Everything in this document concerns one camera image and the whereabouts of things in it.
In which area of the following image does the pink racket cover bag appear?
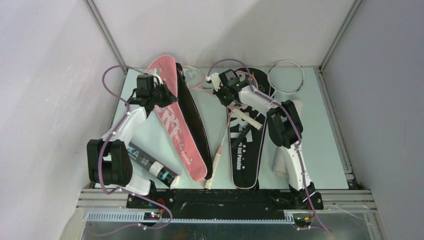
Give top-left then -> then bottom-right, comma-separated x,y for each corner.
147,54 -> 213,182

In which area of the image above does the black shuttlecock tube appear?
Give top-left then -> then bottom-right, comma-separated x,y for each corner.
127,142 -> 180,189

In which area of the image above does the white shuttlecock tube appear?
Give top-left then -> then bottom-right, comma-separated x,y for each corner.
267,100 -> 304,177

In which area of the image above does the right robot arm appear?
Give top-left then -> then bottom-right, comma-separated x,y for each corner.
207,67 -> 322,211

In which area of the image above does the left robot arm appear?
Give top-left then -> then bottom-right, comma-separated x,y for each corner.
86,71 -> 178,208

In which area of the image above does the black racket cover bag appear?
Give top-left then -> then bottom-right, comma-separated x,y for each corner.
226,67 -> 277,191

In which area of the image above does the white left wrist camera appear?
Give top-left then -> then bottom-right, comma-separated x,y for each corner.
151,73 -> 165,86

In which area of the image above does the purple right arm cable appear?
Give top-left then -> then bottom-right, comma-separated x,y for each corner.
206,58 -> 333,234

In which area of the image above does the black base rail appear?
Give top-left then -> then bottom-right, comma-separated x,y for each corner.
127,188 -> 324,221

